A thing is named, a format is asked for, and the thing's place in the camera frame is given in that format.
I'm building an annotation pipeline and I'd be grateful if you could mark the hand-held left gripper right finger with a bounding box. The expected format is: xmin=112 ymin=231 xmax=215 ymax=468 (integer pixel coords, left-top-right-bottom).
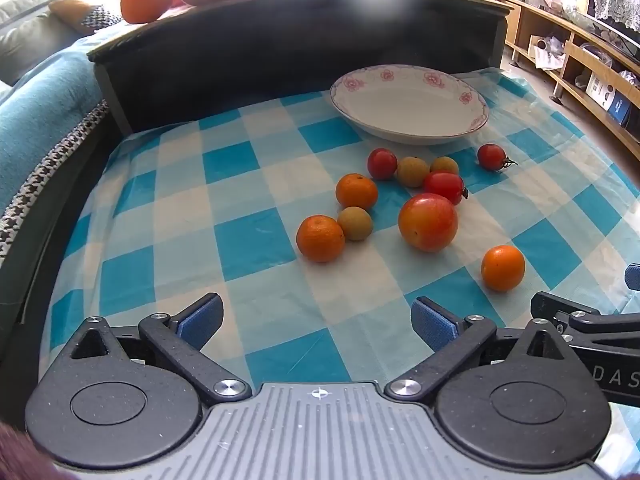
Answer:
xmin=385 ymin=296 xmax=576 ymax=403

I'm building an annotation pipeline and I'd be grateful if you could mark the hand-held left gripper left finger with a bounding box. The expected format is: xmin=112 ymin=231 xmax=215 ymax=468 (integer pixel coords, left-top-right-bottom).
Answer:
xmin=65 ymin=292 xmax=253 ymax=403

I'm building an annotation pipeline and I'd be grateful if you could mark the small orange mandarin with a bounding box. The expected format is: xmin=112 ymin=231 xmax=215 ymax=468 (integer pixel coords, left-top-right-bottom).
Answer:
xmin=296 ymin=214 xmax=346 ymax=264
xmin=335 ymin=173 xmax=379 ymax=211
xmin=481 ymin=245 xmax=526 ymax=292

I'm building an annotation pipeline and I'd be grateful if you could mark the red-yellow apple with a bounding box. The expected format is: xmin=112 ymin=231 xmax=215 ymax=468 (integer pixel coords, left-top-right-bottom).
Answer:
xmin=398 ymin=192 xmax=459 ymax=253

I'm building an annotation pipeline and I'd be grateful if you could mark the red cherry tomato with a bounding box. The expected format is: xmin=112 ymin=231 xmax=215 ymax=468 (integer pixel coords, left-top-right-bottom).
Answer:
xmin=423 ymin=171 xmax=468 ymax=206
xmin=477 ymin=143 xmax=518 ymax=172
xmin=367 ymin=148 xmax=399 ymax=181

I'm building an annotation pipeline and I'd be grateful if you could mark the white pink-flowered bowl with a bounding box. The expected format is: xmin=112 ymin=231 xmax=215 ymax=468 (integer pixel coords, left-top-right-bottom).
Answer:
xmin=329 ymin=64 xmax=490 ymax=147

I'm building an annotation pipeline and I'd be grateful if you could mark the blue white checkered tablecloth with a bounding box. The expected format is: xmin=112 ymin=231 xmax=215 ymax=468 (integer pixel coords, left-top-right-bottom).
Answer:
xmin=42 ymin=65 xmax=640 ymax=480

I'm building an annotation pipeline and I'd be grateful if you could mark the blue box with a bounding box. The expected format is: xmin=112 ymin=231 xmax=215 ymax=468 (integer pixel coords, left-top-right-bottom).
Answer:
xmin=607 ymin=91 xmax=635 ymax=127

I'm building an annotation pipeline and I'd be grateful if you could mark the white box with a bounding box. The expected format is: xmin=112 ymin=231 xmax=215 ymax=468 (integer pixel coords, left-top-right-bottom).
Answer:
xmin=585 ymin=72 xmax=615 ymax=111

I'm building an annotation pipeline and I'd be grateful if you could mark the wooden TV cabinet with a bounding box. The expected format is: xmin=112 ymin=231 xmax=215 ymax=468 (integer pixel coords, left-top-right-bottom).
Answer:
xmin=480 ymin=0 xmax=640 ymax=161

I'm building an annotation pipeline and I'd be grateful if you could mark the houndstooth cloth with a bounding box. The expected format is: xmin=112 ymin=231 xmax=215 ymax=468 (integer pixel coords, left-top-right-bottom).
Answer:
xmin=0 ymin=102 xmax=108 ymax=261

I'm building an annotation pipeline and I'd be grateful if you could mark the maroon fuzzy cloth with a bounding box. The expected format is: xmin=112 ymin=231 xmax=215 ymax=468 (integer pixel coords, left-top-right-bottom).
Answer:
xmin=0 ymin=420 xmax=56 ymax=480

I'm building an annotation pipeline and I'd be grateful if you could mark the crumpled white bag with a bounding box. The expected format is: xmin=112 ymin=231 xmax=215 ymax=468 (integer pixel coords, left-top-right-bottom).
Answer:
xmin=532 ymin=32 xmax=568 ymax=70

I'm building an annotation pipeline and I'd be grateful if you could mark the black television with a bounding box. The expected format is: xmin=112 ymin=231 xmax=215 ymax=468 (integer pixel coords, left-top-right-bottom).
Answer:
xmin=565 ymin=7 xmax=640 ymax=63

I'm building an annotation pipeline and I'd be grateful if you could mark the blue blanket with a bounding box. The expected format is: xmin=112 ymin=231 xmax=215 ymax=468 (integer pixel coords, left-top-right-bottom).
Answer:
xmin=0 ymin=35 xmax=108 ymax=211

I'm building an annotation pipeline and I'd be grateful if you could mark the orange houndstooth cushion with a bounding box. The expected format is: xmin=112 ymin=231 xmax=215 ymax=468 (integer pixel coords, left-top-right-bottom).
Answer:
xmin=50 ymin=0 xmax=123 ymax=36

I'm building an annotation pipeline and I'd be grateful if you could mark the grey sofa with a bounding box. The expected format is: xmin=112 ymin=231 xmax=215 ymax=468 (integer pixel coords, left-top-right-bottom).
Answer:
xmin=0 ymin=0 xmax=126 ymax=86

